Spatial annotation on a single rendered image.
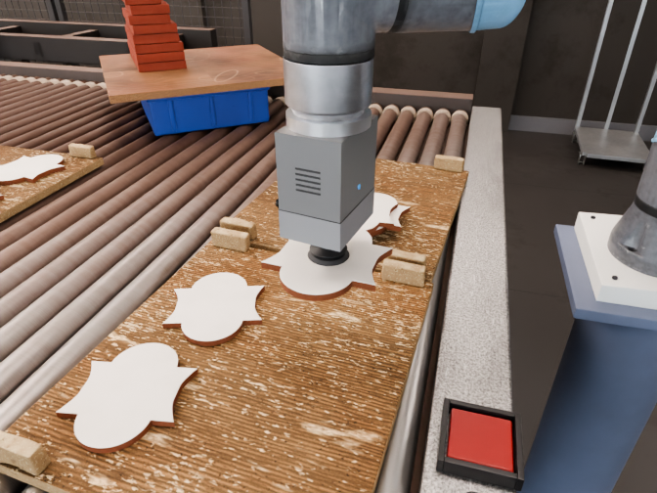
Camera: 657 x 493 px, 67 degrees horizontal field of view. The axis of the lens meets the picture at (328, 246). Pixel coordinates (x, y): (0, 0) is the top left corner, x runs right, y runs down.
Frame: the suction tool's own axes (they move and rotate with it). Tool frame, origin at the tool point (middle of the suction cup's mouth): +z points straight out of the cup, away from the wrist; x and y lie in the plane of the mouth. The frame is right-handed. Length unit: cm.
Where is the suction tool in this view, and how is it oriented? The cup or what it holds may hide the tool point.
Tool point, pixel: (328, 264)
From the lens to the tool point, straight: 51.8
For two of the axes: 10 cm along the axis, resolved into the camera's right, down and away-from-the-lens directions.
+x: 9.0, 2.3, -3.7
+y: -4.3, 4.7, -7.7
